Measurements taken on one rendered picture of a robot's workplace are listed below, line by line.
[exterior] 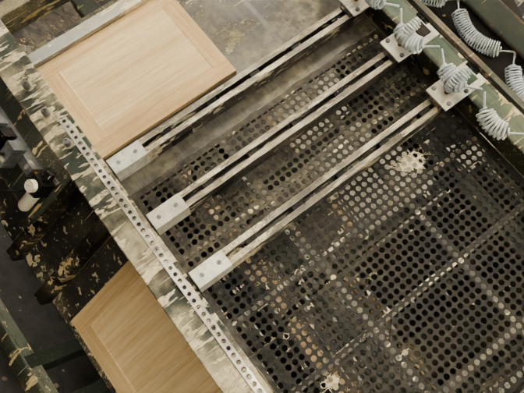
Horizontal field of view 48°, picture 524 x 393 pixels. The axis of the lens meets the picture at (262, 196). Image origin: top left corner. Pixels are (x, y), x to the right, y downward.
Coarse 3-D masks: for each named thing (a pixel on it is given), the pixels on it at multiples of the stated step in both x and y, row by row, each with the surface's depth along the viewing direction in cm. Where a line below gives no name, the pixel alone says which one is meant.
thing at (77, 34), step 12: (120, 0) 216; (132, 0) 216; (144, 0) 217; (108, 12) 214; (120, 12) 214; (84, 24) 212; (96, 24) 212; (108, 24) 215; (60, 36) 210; (72, 36) 210; (84, 36) 211; (48, 48) 209; (60, 48) 209; (36, 60) 207; (48, 60) 209
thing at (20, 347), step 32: (0, 192) 243; (64, 192) 220; (160, 192) 260; (32, 224) 228; (64, 224) 229; (96, 224) 214; (192, 224) 254; (32, 256) 237; (64, 256) 229; (96, 256) 223; (64, 288) 230; (96, 288) 223; (0, 320) 213; (32, 352) 213; (288, 352) 237; (32, 384) 207
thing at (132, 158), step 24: (360, 0) 208; (336, 24) 209; (288, 48) 207; (312, 48) 210; (264, 72) 202; (216, 96) 200; (240, 96) 203; (168, 120) 196; (192, 120) 196; (144, 144) 195; (168, 144) 197; (120, 168) 190
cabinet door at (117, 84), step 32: (160, 0) 218; (128, 32) 214; (160, 32) 214; (192, 32) 214; (64, 64) 209; (96, 64) 209; (128, 64) 210; (160, 64) 210; (192, 64) 210; (224, 64) 209; (64, 96) 205; (96, 96) 205; (128, 96) 205; (160, 96) 205; (192, 96) 205; (96, 128) 201; (128, 128) 201
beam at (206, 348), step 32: (0, 32) 210; (0, 64) 205; (32, 64) 205; (32, 96) 201; (64, 160) 193; (96, 192) 190; (128, 224) 186; (128, 256) 183; (160, 256) 183; (160, 288) 180; (192, 320) 177; (224, 352) 174; (224, 384) 171
